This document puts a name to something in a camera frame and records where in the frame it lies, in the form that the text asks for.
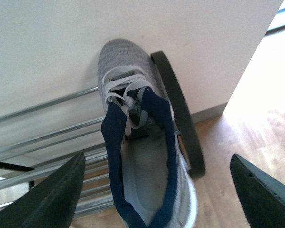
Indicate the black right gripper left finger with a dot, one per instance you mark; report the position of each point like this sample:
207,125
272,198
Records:
52,203

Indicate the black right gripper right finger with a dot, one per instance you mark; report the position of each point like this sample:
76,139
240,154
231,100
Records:
262,197

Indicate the black metal shoe rack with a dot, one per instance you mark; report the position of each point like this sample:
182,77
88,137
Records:
94,200

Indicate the grey knit sneaker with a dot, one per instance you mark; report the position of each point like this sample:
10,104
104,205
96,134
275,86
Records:
148,175

